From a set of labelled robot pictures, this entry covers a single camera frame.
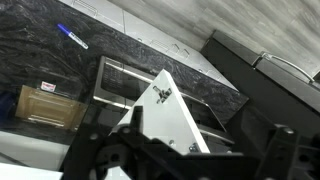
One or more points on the white red label card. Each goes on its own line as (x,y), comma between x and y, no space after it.
(48,86)

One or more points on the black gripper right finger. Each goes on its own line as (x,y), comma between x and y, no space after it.
(263,133)

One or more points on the blue white marker pen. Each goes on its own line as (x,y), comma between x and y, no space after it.
(71,35)

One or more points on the dark blue cup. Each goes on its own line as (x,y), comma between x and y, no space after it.
(6,106)

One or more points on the white cabinet door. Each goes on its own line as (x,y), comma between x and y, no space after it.
(163,120)

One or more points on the white base cabinet row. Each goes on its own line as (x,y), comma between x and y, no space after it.
(143,30)

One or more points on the steel door hinge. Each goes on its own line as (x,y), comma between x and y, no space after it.
(162,95)
(194,148)

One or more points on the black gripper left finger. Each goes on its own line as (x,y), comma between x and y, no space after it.
(137,120)

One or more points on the brown cardboard box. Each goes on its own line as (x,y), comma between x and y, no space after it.
(50,106)

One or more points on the black steel microwave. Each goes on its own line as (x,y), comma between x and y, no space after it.
(116,83)

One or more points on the black refrigerator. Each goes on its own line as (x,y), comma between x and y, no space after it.
(233,56)

